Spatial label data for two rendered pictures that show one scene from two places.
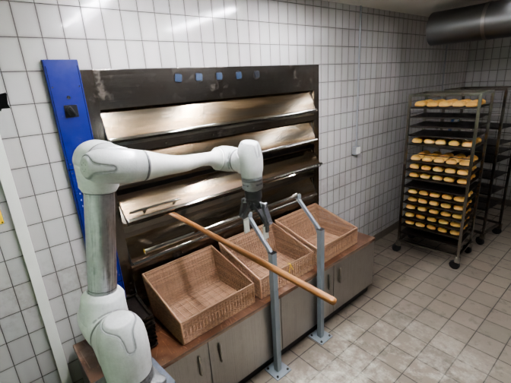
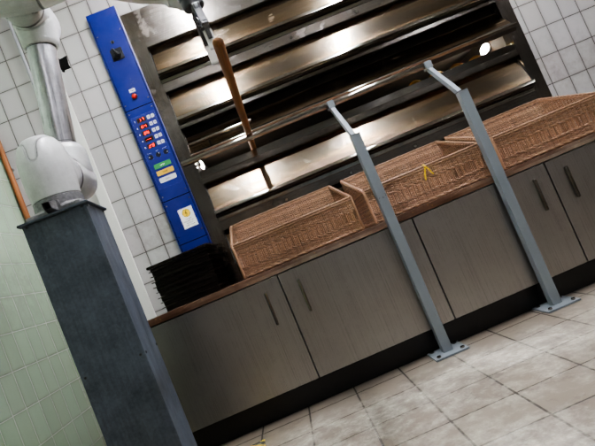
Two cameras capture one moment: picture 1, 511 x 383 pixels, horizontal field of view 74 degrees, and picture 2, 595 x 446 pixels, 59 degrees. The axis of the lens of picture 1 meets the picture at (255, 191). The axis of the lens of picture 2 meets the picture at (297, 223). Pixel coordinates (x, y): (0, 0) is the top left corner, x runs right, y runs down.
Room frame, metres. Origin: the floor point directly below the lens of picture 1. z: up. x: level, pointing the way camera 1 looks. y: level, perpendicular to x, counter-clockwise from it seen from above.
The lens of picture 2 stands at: (0.02, -1.08, 0.60)
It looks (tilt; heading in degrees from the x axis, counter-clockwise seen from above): 3 degrees up; 37
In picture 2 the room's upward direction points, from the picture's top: 23 degrees counter-clockwise
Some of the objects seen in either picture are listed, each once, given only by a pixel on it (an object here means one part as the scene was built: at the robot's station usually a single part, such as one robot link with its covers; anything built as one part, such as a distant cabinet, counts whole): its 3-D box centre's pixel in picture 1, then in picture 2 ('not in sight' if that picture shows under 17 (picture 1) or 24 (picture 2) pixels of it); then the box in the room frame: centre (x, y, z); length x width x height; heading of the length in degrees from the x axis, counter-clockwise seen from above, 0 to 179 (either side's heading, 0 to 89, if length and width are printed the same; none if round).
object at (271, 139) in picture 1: (234, 146); (331, 44); (2.50, 0.14, 1.54); 1.79 x 0.11 x 0.19; 130
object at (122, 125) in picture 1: (231, 111); (312, 0); (2.50, 0.14, 1.80); 1.79 x 0.11 x 0.19; 130
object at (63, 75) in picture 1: (65, 213); (206, 215); (2.55, 1.54, 1.08); 1.93 x 0.16 x 2.15; 40
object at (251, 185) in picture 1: (252, 183); not in sight; (1.39, 0.01, 1.57); 0.09 x 0.09 x 0.06
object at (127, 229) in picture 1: (236, 194); (359, 111); (2.52, 0.15, 1.16); 1.80 x 0.06 x 0.04; 130
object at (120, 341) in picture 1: (122, 343); (47, 169); (0.94, 0.48, 1.17); 0.18 x 0.16 x 0.22; 41
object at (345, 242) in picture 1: (316, 231); (522, 130); (2.68, -0.51, 0.72); 0.56 x 0.49 x 0.28; 131
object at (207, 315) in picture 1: (199, 288); (290, 226); (1.93, 0.41, 0.72); 0.56 x 0.49 x 0.28; 131
